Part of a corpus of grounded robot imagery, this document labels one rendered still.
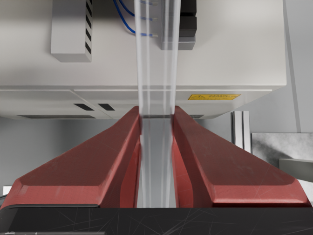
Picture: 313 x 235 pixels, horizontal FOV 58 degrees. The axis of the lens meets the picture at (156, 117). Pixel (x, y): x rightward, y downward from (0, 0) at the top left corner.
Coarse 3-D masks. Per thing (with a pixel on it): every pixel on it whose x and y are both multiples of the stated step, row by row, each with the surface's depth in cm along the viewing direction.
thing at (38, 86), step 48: (0, 0) 46; (48, 0) 46; (96, 0) 46; (240, 0) 46; (0, 48) 45; (48, 48) 45; (96, 48) 45; (240, 48) 45; (0, 96) 52; (48, 96) 52; (96, 96) 52; (192, 96) 52; (240, 96) 53
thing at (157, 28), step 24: (144, 0) 8; (168, 0) 8; (144, 24) 9; (168, 24) 9; (144, 48) 9; (168, 48) 9; (144, 72) 10; (168, 72) 10; (144, 96) 10; (168, 96) 10; (144, 120) 11; (168, 120) 11; (144, 144) 12; (168, 144) 12; (144, 168) 13; (168, 168) 13; (144, 192) 14; (168, 192) 14
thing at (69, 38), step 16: (64, 0) 41; (80, 0) 41; (192, 0) 39; (64, 16) 41; (80, 16) 41; (192, 16) 39; (64, 32) 41; (80, 32) 41; (192, 32) 40; (64, 48) 40; (80, 48) 40; (192, 48) 44; (240, 112) 75; (240, 128) 74; (240, 144) 74
